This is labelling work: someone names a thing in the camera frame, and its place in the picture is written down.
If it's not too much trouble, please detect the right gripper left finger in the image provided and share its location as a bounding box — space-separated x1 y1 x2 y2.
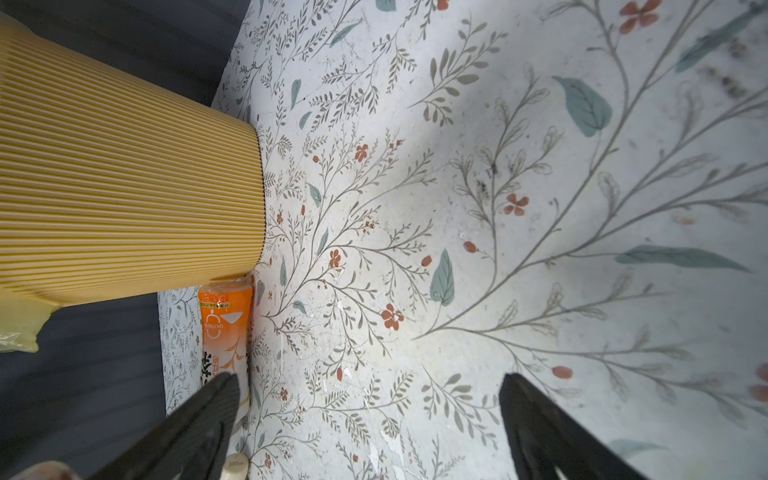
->
92 373 240 480

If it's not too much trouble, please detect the floral table mat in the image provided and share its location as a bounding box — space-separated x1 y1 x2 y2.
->
157 0 768 480

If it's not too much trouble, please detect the yellow plastic bin liner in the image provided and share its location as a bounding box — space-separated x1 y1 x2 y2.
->
0 288 60 353

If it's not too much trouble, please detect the yellow ribbed waste bin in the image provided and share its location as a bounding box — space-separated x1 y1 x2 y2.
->
1 17 266 306

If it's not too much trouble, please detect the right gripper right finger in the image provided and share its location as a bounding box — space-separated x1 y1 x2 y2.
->
499 373 644 479

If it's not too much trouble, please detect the orange white label bottle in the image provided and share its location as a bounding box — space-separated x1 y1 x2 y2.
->
198 280 253 479

